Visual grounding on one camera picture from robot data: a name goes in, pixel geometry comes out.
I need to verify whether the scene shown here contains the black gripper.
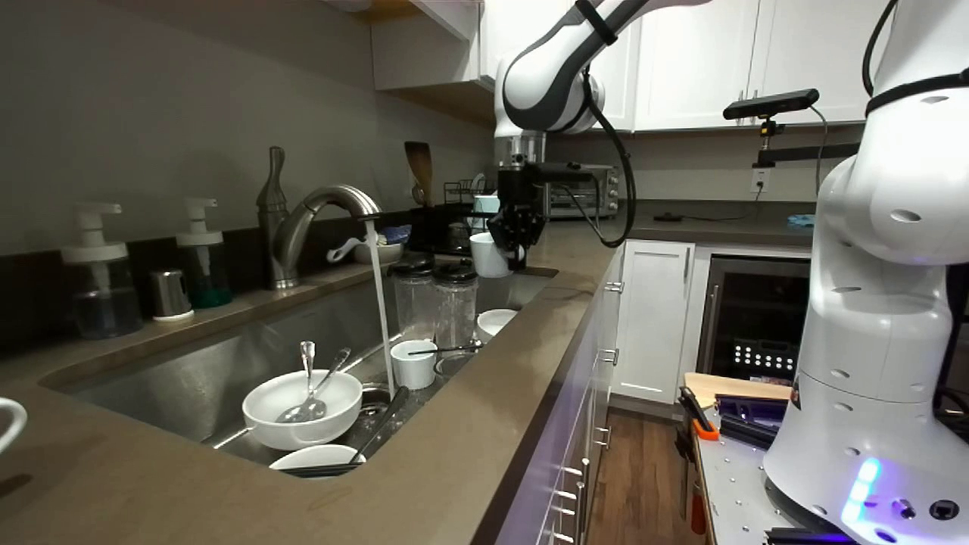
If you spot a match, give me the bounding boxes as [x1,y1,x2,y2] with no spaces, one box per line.
[493,164,556,274]

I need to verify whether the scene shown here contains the large white mug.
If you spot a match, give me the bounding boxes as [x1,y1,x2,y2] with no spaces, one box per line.
[468,231,516,281]

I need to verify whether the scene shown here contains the stainless steel sink basin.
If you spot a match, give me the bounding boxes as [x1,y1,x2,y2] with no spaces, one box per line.
[41,263,562,483]

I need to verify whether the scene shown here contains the black dish drying rack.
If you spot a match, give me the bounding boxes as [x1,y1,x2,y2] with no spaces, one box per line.
[468,186,505,236]

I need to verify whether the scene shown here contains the silver toaster oven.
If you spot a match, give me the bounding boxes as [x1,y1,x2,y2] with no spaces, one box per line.
[539,162,624,223]

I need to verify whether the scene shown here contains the white plate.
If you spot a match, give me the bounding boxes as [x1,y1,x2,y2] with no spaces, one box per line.
[473,305,524,343]

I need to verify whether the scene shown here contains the wooden spatula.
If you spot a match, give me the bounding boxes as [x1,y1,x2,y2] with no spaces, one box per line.
[402,139,439,213]

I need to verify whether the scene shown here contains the thin metal spoon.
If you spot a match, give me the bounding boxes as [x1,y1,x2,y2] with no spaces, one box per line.
[407,343,490,360]

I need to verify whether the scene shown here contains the grey utensil bowl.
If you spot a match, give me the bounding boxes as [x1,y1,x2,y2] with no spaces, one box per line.
[354,241,408,270]

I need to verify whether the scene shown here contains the white cabinet door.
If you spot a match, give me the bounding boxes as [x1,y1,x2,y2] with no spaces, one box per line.
[608,236,703,409]

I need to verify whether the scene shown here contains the small white cup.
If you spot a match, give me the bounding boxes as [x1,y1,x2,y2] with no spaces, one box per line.
[387,337,443,395]

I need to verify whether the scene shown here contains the kitchen base cabinet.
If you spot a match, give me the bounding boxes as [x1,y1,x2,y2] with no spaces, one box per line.
[471,246,630,545]

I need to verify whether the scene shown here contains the brushed steel faucet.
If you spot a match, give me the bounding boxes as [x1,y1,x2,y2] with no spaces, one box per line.
[270,181,387,295]

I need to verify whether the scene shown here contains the upright metal utensil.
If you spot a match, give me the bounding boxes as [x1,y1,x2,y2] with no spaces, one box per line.
[296,337,320,400]

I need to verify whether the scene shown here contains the black wine cooler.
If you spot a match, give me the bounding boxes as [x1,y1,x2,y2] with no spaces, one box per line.
[694,252,811,387]

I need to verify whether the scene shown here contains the dark glass bottle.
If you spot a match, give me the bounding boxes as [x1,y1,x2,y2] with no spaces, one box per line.
[256,143,296,292]

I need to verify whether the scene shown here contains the wooden board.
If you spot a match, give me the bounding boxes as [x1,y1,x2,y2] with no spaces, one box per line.
[681,370,797,409]

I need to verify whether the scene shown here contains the white upper cabinets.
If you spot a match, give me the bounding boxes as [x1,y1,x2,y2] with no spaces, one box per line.
[473,0,871,137]

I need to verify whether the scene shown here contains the small white dish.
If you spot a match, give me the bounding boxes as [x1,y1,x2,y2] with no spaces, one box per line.
[268,442,370,479]

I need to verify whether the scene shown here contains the white bowl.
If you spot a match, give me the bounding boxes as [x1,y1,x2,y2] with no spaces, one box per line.
[239,368,368,456]

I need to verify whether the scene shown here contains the green soap dispenser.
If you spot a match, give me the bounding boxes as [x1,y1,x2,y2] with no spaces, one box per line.
[173,194,231,312]

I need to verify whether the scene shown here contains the small metal cup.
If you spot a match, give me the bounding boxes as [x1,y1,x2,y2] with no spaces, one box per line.
[148,266,198,328]

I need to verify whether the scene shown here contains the clear soap dispenser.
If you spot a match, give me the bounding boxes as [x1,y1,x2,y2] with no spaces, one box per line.
[59,200,147,343]

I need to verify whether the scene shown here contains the orange handled tool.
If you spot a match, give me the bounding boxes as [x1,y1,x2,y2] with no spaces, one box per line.
[677,385,725,444]

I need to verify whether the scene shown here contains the black camera on stand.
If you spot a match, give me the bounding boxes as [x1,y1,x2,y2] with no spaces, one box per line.
[722,85,866,174]

